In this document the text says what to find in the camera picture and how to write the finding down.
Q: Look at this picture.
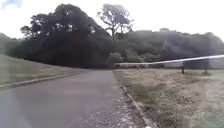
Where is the leaf-strewn grass slope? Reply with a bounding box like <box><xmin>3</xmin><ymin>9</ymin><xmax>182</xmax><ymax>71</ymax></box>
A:
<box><xmin>0</xmin><ymin>53</ymin><xmax>84</xmax><ymax>85</ymax></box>

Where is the stone kerb beside slope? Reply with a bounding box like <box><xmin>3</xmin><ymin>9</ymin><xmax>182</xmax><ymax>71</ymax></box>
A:
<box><xmin>0</xmin><ymin>71</ymin><xmax>84</xmax><ymax>90</ymax></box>

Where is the grey asphalt path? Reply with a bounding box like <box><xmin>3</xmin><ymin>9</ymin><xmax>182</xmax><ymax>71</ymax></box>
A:
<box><xmin>0</xmin><ymin>69</ymin><xmax>148</xmax><ymax>128</ymax></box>

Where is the low grey structure white top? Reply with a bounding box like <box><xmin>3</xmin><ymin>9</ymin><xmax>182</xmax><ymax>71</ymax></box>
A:
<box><xmin>113</xmin><ymin>54</ymin><xmax>224</xmax><ymax>76</ymax></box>

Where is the wood of dark trees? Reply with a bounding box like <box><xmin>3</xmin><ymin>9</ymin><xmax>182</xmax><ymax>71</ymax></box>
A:
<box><xmin>0</xmin><ymin>3</ymin><xmax>224</xmax><ymax>70</ymax></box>

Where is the flat grass verge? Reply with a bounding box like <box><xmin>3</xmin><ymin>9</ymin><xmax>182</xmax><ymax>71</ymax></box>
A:
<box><xmin>113</xmin><ymin>68</ymin><xmax>224</xmax><ymax>128</ymax></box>

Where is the stone kerb beside verge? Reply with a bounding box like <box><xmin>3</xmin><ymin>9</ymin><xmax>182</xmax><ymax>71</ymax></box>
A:
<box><xmin>113</xmin><ymin>69</ymin><xmax>160</xmax><ymax>128</ymax></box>

